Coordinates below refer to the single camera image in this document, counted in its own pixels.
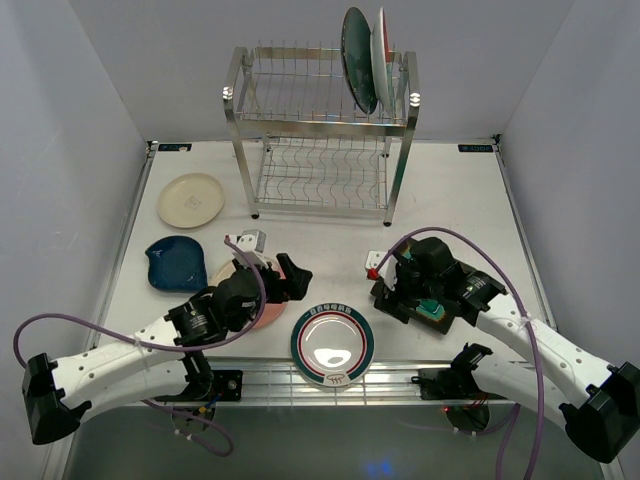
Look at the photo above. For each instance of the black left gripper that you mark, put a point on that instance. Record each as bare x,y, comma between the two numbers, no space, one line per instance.
294,287

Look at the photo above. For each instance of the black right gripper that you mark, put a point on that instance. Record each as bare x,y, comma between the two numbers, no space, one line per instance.
388,300

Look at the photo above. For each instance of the green square plate dark rim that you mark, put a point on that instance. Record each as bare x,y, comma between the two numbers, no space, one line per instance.
433,259

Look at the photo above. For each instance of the red and teal floral plate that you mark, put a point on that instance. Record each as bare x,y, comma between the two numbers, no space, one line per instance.
381,63

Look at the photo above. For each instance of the dark teal floral plate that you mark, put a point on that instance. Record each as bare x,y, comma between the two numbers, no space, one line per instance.
356,60

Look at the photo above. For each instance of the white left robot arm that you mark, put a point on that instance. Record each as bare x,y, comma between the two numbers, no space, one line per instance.
164,360

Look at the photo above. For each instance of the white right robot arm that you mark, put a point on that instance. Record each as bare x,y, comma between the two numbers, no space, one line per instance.
593,400

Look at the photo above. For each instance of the dark blue leaf-shaped dish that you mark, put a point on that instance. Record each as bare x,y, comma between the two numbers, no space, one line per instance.
176,265

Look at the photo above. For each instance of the two-tier steel dish rack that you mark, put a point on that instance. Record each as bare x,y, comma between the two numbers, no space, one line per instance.
301,143

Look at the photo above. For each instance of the cream and pink plate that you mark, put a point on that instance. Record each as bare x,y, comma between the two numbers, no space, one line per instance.
271,311

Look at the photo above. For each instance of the white plate green red rim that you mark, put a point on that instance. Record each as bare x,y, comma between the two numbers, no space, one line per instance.
332,345

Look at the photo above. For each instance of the cream round plate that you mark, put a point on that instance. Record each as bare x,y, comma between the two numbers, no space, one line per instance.
190,201

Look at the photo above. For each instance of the right corner table label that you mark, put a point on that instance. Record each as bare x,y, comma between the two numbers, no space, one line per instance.
475,148

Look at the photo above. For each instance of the corner table label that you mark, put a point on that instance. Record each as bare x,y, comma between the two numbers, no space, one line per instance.
475,148
175,147

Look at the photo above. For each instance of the left corner table label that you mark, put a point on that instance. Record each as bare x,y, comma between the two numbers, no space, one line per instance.
175,147

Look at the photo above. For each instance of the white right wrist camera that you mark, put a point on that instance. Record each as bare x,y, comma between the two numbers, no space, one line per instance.
378,266

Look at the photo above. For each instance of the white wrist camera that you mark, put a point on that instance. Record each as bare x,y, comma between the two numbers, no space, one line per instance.
378,266
251,243

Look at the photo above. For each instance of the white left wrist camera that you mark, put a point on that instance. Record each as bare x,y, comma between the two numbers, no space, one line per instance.
251,243

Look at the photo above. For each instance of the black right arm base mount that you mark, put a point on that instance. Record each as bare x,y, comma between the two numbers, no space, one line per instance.
445,384

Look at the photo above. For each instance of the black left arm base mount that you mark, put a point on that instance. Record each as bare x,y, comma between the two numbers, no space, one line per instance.
225,386

